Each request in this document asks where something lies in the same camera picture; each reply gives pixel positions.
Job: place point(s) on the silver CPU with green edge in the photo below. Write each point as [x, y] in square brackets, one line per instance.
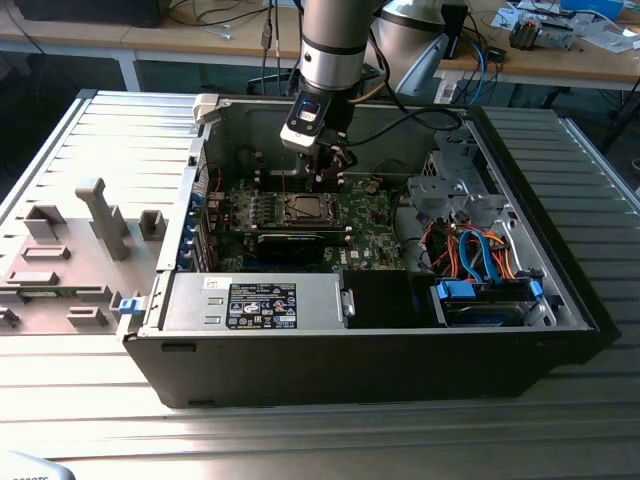
[310, 206]

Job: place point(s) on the thin metal locking lever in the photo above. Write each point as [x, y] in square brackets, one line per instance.
[283, 182]

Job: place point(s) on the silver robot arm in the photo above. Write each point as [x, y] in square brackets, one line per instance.
[335, 35]

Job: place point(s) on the CPU socket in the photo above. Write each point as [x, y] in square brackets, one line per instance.
[288, 220]

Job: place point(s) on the black CPU cooler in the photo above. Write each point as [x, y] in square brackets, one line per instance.
[525, 32]

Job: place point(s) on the round coin cell battery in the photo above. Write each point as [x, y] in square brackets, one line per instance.
[370, 187]

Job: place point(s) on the green motherboard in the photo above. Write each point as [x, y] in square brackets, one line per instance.
[372, 235]

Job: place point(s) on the black graphics card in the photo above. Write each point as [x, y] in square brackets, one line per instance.
[290, 246]

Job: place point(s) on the silver metal drive cage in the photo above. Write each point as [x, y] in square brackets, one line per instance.
[450, 195]

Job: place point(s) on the beige case latch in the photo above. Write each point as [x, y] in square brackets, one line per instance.
[206, 107]

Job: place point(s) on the silver power supply with label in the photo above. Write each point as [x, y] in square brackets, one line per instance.
[200, 300]

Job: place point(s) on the black upright box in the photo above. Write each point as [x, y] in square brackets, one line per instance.
[457, 25]

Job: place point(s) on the black PC case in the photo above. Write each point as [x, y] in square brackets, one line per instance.
[350, 370]

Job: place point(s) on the hard disk in blue carrier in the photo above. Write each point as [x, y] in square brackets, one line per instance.
[480, 314]

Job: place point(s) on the wooden desk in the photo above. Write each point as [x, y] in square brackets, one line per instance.
[150, 42]
[550, 65]

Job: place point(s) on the grey parts rack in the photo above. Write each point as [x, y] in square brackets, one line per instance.
[107, 225]

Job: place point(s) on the blue case latch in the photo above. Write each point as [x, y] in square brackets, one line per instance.
[131, 306]

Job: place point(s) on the silver metal part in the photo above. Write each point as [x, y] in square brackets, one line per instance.
[557, 37]

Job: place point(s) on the large black box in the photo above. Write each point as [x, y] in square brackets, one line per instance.
[90, 12]

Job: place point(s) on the blue box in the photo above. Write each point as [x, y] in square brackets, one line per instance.
[592, 6]

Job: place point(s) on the green RAM stick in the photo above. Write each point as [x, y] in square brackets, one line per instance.
[42, 293]

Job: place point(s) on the pale grey rounded device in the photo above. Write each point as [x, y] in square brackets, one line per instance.
[30, 467]

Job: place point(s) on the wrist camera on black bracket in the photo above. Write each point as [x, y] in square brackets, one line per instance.
[300, 139]

